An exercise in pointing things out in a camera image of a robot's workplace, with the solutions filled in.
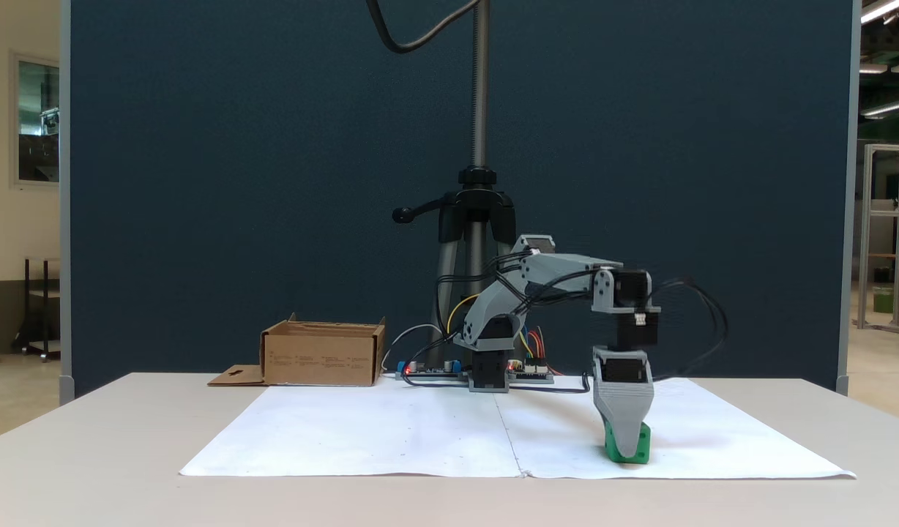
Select dark blue partition panel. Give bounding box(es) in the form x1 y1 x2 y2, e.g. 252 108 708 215
59 0 861 397

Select coloured jumper wires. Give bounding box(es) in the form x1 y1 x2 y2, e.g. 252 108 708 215
445 293 560 375

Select circuit board with jumper wires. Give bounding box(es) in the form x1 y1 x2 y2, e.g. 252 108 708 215
508 359 555 384

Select black tripod with metal column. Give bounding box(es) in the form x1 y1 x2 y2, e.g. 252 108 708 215
392 0 520 367

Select blue circuit board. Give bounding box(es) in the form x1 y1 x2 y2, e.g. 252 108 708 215
395 358 469 382

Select aluminium frame stand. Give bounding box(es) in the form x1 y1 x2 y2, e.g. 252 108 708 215
855 143 899 334

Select brown cardboard box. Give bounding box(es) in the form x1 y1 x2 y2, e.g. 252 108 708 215
207 313 387 388

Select dark hanging camera cable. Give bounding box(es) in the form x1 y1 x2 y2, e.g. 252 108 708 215
366 0 481 54

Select grey thin cable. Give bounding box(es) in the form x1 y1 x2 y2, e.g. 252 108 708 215
381 324 444 371

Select black shelf cart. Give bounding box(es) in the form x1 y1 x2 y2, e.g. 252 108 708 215
13 256 61 362

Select wall window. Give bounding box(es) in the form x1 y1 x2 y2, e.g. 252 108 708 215
11 52 61 190

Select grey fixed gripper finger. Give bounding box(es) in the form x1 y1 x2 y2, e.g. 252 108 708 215
594 381 655 464

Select green dice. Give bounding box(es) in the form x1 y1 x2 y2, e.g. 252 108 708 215
604 421 652 466

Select white paper sheet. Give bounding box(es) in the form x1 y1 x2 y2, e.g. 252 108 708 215
493 376 857 481
179 384 524 479

